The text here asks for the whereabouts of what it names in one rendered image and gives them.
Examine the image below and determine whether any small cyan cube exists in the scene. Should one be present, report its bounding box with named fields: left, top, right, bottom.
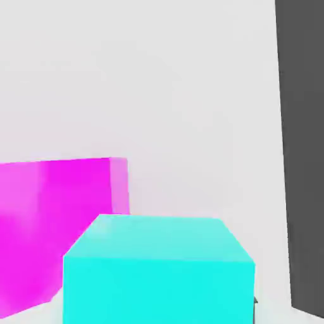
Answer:
left=62, top=214, right=256, bottom=324

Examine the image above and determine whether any large magenta box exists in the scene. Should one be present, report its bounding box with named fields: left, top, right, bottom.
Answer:
left=0, top=157, right=130, bottom=320

